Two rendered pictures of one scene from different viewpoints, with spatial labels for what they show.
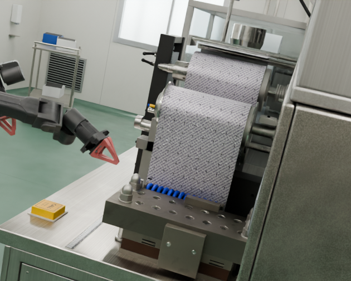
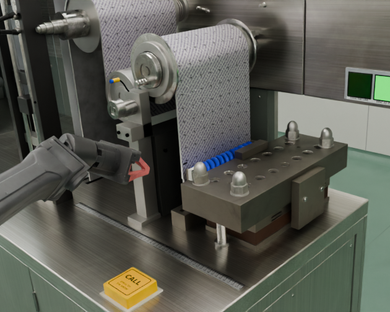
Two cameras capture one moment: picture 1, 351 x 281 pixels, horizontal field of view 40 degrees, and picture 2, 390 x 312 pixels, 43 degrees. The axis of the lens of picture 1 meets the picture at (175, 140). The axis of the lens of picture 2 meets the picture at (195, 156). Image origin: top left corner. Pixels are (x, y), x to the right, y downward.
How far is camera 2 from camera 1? 113 cm
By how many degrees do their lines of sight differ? 54
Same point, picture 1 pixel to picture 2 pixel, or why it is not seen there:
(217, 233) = (322, 158)
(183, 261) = (315, 204)
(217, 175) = (238, 116)
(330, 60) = not seen: outside the picture
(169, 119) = (186, 79)
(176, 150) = (201, 112)
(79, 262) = (262, 290)
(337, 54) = not seen: outside the picture
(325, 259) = not seen: outside the picture
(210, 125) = (223, 64)
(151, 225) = (280, 195)
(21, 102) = (43, 166)
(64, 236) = (207, 287)
